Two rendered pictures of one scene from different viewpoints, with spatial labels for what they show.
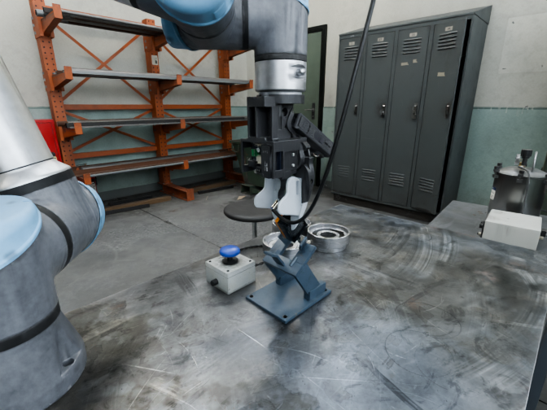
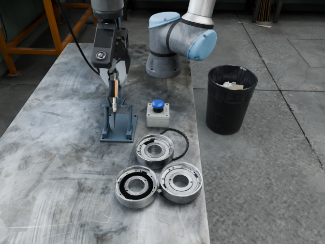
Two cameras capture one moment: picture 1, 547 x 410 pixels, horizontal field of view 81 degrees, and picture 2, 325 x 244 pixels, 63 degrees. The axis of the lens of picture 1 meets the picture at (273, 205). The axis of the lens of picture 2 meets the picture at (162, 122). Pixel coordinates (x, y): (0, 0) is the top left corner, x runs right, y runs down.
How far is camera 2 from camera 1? 1.15 m
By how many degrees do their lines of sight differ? 110
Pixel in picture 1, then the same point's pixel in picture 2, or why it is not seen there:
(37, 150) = (190, 8)
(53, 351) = (150, 60)
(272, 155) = not seen: hidden behind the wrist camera
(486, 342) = (11, 151)
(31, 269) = (151, 34)
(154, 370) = (134, 84)
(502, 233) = not seen: outside the picture
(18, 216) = (154, 18)
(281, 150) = not seen: hidden behind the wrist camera
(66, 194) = (181, 28)
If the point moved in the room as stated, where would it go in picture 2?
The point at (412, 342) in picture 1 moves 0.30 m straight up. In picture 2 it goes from (49, 133) to (15, 39)
